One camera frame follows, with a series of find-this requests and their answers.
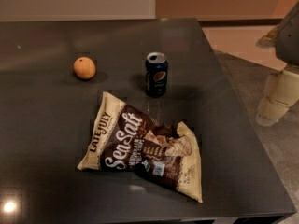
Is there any brown Sea Salt chip bag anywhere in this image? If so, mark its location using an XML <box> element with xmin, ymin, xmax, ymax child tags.
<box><xmin>78</xmin><ymin>91</ymin><xmax>203</xmax><ymax>203</ymax></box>

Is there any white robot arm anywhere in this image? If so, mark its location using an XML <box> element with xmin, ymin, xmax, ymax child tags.
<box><xmin>255</xmin><ymin>2</ymin><xmax>299</xmax><ymax>127</ymax></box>

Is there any blue Pepsi soda can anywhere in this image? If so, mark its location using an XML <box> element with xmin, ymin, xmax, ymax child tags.
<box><xmin>145</xmin><ymin>52</ymin><xmax>168</xmax><ymax>97</ymax></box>

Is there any orange fruit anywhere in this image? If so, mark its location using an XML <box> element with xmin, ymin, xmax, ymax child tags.
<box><xmin>73</xmin><ymin>57</ymin><xmax>96</xmax><ymax>80</ymax></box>

